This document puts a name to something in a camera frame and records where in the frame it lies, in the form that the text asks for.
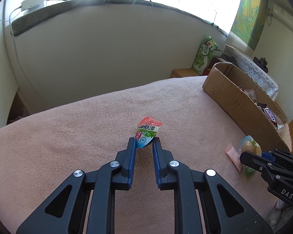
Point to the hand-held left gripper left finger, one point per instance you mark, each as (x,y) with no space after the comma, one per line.
(131,156)

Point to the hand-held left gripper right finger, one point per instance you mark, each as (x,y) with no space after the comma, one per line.
(156,156)

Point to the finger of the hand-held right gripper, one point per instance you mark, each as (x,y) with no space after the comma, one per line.
(267,154)
(251,159)

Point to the yellow green jelly cup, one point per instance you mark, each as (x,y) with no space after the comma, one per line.
(249,145)

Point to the red lidded jelly cup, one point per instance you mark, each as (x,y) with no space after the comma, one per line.
(147,129)

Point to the red translucent snack bag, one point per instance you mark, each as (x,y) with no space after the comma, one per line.
(249,94)

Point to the cardboard box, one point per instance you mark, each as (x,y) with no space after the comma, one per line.
(229,90)

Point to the pink candy packet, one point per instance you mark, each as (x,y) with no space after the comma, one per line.
(233,156)

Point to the white fleece garment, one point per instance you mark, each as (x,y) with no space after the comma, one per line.
(280,212)

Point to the brown chocolate bar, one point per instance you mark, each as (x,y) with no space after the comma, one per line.
(271,115)

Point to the white lace tablecloth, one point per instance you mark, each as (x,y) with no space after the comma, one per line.
(254,73)

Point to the brown carton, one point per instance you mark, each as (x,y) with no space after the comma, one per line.
(183,73)

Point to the black teapot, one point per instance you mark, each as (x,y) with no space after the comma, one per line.
(260,63)

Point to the dark red box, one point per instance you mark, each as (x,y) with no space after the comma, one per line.
(214,64)

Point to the green printed carton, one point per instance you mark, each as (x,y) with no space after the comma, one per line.
(202,62)

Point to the green snack bag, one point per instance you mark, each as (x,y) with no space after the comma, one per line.
(210,43)

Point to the white air conditioner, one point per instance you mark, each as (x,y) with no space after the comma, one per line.
(288,17)

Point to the green windowsill cloth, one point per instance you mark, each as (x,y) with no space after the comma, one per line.
(88,7)

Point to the white plastic device box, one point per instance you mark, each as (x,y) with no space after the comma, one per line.
(33,3)

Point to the landscape wall scroll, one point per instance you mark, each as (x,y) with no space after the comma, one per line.
(246,12)

